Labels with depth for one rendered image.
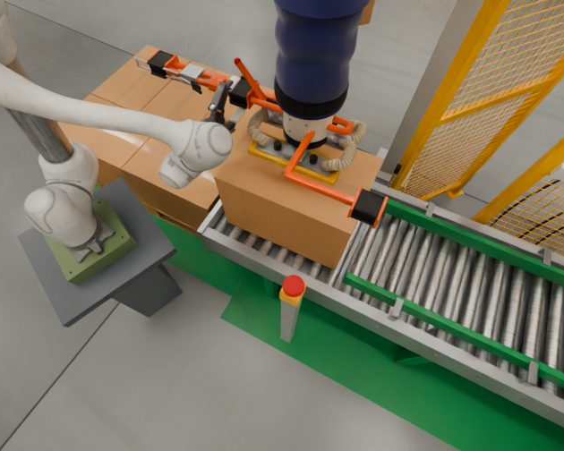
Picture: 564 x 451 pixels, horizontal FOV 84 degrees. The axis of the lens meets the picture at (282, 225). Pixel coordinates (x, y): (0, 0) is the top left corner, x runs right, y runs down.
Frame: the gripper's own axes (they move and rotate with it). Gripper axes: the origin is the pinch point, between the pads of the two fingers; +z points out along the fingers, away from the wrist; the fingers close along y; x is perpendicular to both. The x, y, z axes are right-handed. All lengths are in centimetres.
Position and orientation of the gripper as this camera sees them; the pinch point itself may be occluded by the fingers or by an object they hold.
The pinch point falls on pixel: (238, 96)
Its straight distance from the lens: 119.6
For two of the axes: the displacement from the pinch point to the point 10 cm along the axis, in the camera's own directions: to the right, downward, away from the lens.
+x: 9.0, 3.9, -2.0
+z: 4.4, -7.9, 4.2
